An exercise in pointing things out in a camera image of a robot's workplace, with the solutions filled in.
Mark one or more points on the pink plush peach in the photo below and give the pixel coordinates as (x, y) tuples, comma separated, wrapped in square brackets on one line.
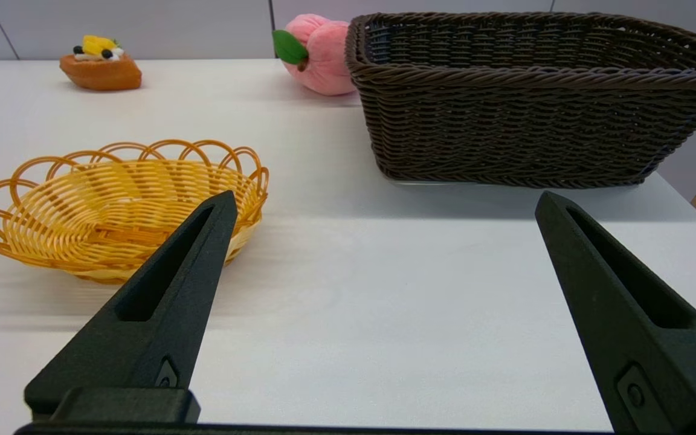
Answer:
[(324, 57)]

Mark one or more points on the toy fruit tart pastry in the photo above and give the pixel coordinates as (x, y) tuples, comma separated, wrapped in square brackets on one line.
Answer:
[(101, 71)]

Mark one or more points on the yellow woven basket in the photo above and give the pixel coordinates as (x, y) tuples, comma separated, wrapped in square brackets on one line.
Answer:
[(100, 211)]

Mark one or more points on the dark brown wicker basket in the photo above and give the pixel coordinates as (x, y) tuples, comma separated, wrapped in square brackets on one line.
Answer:
[(535, 103)]

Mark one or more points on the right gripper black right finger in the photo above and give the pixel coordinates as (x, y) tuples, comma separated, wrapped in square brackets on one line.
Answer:
[(638, 320)]

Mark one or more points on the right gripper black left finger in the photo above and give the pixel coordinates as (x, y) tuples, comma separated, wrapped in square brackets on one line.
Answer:
[(154, 314)]

